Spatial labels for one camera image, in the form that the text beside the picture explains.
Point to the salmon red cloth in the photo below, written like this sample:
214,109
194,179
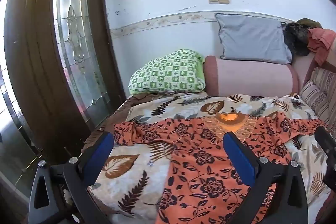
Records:
321,41

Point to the grey pillow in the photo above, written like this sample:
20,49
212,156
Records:
252,37

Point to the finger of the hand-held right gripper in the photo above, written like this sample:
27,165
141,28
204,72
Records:
329,150

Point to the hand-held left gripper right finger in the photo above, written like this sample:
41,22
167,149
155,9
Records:
241,161

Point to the brown door with glass panel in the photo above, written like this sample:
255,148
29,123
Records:
34,69

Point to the dark fuzzy cloth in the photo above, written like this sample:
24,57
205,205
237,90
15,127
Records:
295,39

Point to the striped sofa cushion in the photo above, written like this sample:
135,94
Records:
321,92

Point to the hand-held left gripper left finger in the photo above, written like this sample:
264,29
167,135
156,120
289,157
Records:
101,153

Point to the leaf print blanket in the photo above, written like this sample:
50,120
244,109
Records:
123,169

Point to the orange black floral garment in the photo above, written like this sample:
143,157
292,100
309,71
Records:
199,161

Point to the olive green cloth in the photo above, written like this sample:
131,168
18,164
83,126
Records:
309,22

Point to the green checkered pillow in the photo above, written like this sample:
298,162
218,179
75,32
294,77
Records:
168,71

